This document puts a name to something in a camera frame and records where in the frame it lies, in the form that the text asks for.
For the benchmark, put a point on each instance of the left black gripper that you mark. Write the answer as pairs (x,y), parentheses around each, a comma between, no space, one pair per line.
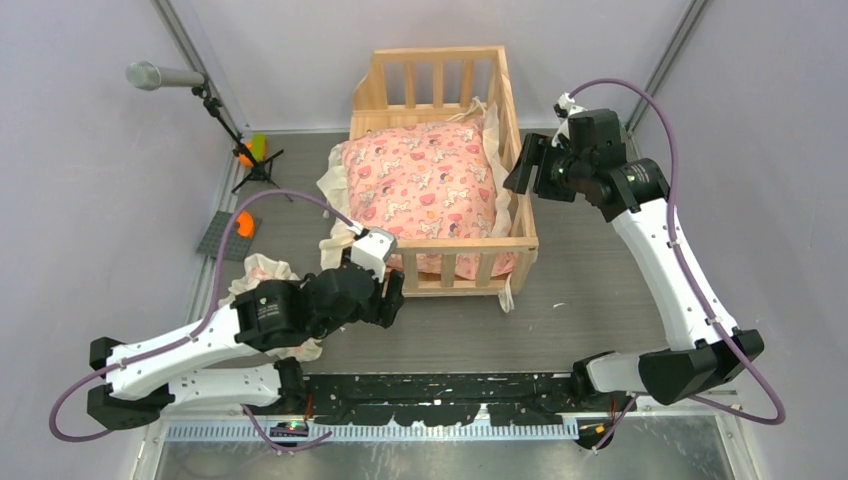
(377,313)

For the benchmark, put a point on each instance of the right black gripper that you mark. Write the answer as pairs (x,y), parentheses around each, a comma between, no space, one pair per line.
(532,152)

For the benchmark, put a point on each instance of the pink printed cushion with ties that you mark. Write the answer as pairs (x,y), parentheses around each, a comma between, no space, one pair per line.
(431,180)

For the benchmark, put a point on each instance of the wooden slatted pet bed frame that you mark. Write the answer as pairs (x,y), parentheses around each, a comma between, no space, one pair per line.
(408,86)

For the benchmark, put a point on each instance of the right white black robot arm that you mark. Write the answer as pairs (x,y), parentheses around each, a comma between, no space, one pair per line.
(705,346)

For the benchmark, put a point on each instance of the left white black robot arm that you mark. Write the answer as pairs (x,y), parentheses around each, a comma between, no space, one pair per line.
(143,379)

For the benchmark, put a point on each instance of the small checkered ruffled pillow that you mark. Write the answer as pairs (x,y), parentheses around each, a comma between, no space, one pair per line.
(258,267)

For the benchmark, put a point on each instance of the grey building plate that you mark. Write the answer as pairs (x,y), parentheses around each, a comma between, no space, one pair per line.
(237,248)

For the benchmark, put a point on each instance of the orange curved toy piece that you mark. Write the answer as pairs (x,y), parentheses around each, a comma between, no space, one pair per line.
(245,225)

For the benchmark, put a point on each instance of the orange green toy ball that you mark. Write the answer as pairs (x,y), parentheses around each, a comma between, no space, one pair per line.
(258,146)

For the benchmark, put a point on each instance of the silver microphone on tripod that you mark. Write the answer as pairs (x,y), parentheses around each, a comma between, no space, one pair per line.
(146,76)

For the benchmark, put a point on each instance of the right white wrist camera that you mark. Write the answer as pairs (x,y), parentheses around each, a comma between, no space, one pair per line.
(564,108)

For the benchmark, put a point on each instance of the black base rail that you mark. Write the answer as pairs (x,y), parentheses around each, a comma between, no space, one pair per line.
(510,399)

